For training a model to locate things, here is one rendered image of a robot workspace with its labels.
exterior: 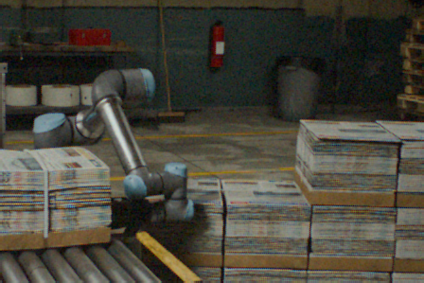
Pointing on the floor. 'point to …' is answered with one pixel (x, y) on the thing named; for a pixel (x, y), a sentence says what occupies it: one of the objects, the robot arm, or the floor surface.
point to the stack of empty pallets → (412, 75)
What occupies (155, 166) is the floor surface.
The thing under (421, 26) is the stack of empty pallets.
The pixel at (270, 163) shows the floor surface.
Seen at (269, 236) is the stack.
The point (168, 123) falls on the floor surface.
